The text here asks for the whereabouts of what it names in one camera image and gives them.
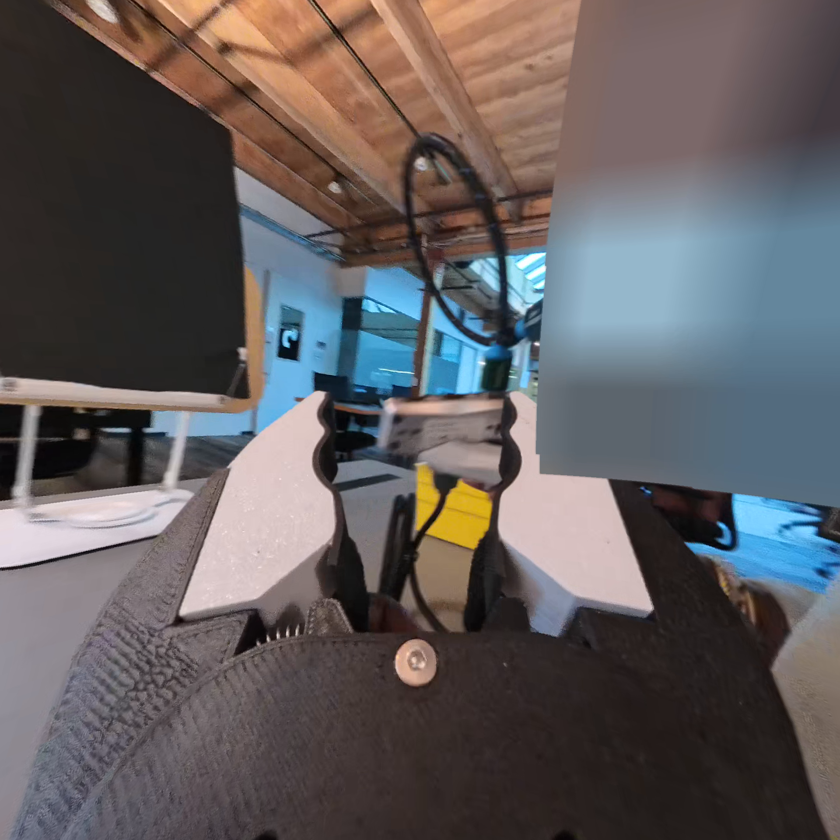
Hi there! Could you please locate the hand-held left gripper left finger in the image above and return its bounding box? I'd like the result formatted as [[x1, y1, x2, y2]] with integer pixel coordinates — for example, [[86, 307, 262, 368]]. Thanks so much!
[[177, 392, 368, 634]]

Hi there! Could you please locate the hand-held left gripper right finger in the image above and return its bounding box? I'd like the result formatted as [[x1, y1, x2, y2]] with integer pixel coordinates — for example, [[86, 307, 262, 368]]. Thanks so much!
[[462, 392, 656, 637]]

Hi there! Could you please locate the white door phone sign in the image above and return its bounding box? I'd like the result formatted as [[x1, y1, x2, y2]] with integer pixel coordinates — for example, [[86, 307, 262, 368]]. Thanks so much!
[[276, 304, 305, 363]]

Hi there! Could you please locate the yellow divided bin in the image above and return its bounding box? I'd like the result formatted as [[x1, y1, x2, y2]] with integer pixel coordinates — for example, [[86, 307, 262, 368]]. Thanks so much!
[[415, 462, 494, 549]]

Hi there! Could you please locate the silver hdmi adapter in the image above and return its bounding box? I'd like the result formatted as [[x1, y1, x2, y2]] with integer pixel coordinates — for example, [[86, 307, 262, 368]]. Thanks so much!
[[377, 392, 509, 634]]

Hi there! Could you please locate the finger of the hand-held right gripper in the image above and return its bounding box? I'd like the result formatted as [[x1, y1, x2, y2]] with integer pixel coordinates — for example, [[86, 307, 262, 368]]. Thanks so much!
[[416, 443, 506, 491]]

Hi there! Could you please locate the black board white stand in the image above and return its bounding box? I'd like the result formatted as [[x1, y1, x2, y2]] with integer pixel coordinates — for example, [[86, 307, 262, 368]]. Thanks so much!
[[0, 0, 266, 570]]

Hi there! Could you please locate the person's right hand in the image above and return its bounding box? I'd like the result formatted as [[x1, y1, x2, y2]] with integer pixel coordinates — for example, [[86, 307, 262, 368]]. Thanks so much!
[[655, 507, 721, 547]]

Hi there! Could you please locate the braided hdmi cable green plug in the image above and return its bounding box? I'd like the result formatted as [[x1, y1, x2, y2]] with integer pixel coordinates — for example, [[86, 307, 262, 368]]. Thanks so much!
[[402, 133, 547, 395]]

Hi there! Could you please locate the gold bangle bracelet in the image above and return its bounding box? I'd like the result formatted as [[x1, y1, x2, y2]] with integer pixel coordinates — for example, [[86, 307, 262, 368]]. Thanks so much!
[[712, 561, 760, 616]]

